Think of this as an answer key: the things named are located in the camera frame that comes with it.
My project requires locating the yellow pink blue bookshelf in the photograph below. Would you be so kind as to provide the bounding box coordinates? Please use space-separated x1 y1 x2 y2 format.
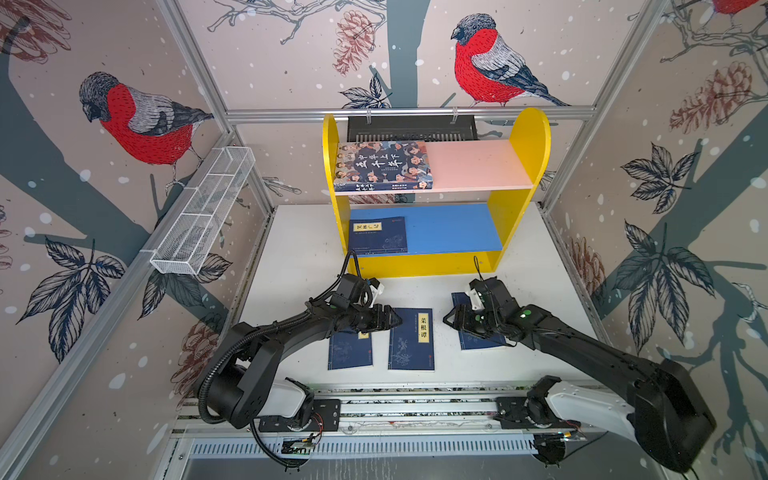
323 108 552 278

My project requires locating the black vent panel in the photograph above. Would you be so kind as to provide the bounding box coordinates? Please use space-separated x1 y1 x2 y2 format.
347 115 478 142

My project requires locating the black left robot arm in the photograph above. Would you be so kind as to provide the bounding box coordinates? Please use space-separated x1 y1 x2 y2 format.
193 273 403 429

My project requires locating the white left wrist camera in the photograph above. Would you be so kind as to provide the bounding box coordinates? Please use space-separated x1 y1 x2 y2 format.
330 273 384 309

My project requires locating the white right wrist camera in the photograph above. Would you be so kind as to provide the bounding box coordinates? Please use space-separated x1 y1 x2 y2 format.
466 277 499 311

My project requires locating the horizontal aluminium frame bar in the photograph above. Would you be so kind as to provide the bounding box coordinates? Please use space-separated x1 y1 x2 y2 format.
224 106 598 125

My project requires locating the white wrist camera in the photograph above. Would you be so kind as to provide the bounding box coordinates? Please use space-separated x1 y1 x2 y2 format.
466 277 499 311
330 273 384 309

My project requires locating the blue book yellow label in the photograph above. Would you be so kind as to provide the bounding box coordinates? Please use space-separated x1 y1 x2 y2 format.
349 217 408 256

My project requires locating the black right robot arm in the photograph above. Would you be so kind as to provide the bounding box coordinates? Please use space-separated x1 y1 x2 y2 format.
443 304 716 473

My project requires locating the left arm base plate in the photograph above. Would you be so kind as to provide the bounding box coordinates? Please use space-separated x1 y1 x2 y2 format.
257 399 341 433

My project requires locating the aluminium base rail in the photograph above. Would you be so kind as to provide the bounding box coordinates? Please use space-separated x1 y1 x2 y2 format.
172 384 609 461

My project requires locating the colourful illustrated thick book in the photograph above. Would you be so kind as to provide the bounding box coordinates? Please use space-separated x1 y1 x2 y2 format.
332 141 433 192

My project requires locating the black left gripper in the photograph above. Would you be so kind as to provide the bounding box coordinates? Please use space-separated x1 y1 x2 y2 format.
347 303 403 332

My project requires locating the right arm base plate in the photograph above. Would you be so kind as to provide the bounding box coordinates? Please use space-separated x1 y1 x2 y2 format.
493 396 581 430

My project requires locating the white wire mesh basket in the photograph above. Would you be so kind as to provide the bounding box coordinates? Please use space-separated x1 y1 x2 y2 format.
150 146 255 275

